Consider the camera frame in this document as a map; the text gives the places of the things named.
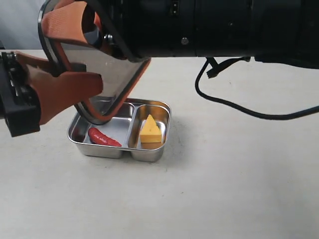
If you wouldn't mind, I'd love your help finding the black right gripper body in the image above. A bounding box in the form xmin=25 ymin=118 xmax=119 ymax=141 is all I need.
xmin=87 ymin=0 xmax=196 ymax=62

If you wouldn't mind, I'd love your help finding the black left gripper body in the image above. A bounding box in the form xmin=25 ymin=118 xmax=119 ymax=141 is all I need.
xmin=0 ymin=52 xmax=40 ymax=137

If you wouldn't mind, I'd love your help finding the dark transparent box lid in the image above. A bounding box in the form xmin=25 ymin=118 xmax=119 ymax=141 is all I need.
xmin=38 ymin=0 xmax=151 ymax=125

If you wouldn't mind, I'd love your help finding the red toy sausage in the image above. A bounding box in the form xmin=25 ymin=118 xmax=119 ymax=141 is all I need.
xmin=88 ymin=127 xmax=122 ymax=147

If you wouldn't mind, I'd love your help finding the yellow toy cheese wedge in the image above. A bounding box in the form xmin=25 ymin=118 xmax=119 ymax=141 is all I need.
xmin=140 ymin=115 xmax=162 ymax=143

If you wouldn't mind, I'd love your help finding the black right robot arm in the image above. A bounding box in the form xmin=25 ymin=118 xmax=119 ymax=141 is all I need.
xmin=41 ymin=0 xmax=319 ymax=69

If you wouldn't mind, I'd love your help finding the blue-grey backdrop cloth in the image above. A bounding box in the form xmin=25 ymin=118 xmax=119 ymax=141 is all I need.
xmin=0 ymin=0 xmax=44 ymax=50

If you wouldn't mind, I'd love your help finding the stainless steel lunch box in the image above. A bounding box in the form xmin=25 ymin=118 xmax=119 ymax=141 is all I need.
xmin=67 ymin=98 xmax=171 ymax=162

